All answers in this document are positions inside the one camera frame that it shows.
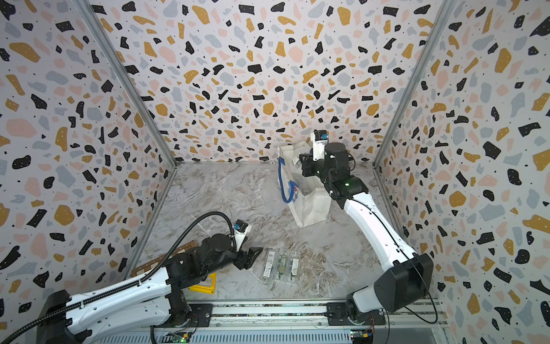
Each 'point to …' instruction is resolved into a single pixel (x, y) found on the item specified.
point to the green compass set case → (282, 264)
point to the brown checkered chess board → (155, 264)
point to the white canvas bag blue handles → (307, 196)
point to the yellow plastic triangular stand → (210, 289)
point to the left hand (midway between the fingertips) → (257, 244)
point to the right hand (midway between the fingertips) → (302, 155)
